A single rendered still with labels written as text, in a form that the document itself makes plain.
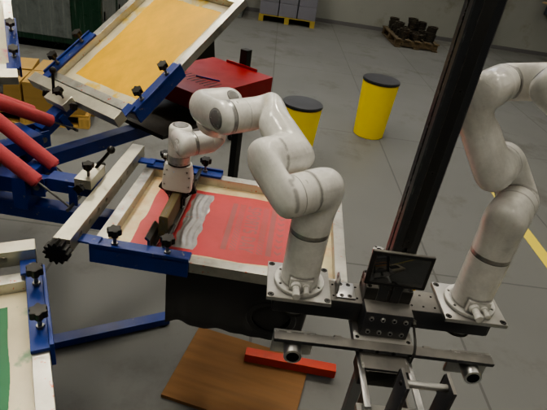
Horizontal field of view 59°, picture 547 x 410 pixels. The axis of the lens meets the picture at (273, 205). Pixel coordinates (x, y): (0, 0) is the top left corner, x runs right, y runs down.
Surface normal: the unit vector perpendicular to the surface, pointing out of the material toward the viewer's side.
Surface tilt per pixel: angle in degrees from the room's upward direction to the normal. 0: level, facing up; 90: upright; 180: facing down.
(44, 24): 90
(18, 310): 0
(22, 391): 0
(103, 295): 0
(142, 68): 32
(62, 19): 90
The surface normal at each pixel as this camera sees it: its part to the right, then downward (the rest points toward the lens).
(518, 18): -0.03, 0.51
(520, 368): 0.14, -0.85
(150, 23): -0.18, -0.54
